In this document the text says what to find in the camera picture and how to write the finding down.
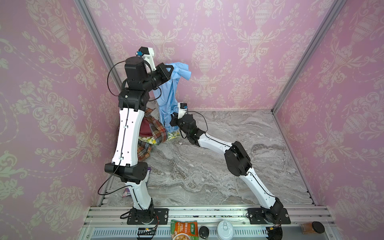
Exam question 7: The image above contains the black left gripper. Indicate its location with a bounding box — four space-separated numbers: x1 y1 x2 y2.
139 62 172 93

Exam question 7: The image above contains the light blue shirt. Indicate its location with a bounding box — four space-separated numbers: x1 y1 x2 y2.
154 62 192 134

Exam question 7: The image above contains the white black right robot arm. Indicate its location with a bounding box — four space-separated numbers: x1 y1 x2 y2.
170 113 284 225

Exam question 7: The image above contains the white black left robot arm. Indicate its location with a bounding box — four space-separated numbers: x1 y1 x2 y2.
105 57 174 212

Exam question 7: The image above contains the grey crumpled cloth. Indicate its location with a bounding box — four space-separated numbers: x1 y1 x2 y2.
147 101 159 110

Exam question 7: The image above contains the floral yellow green cloth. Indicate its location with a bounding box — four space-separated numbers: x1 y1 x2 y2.
139 131 181 145

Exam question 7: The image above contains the maroon cloth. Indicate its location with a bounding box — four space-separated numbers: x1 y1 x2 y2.
139 118 153 137

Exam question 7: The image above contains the plaid flannel shirt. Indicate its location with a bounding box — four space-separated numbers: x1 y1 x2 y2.
137 108 168 162

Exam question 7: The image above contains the purple snack packet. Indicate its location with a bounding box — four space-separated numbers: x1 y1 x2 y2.
122 167 151 198

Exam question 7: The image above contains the orange green food packet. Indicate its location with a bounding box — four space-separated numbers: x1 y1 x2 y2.
171 220 199 240

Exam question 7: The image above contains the small black round lid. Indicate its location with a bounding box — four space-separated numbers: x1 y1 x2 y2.
199 226 210 240

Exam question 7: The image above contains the white round container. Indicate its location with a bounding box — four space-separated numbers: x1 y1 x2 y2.
217 221 234 240

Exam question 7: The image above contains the brown spice jar black lid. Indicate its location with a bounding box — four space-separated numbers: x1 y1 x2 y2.
301 222 325 235

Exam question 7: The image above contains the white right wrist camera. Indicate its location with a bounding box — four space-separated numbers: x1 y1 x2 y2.
178 103 188 119

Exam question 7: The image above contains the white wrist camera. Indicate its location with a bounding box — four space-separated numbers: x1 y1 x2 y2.
178 103 188 119
136 47 156 71

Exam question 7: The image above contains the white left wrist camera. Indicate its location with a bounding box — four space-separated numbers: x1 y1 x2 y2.
136 47 156 71

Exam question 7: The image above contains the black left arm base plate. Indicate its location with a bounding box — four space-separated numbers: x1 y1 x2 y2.
127 208 169 225

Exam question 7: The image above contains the aluminium corner post left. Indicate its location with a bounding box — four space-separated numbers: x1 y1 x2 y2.
75 0 128 110

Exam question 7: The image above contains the aluminium corner post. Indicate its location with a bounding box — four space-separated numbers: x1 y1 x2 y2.
271 0 347 117
75 0 128 110

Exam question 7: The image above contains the small electronics board with wires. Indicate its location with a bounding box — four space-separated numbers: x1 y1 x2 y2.
138 227 157 237

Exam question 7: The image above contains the aluminium front rail frame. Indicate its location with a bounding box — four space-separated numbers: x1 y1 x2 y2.
78 204 342 240

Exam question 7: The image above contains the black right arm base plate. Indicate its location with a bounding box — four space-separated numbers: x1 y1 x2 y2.
246 208 291 225

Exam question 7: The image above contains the aluminium corner post right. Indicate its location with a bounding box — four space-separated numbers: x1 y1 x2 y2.
271 0 347 117

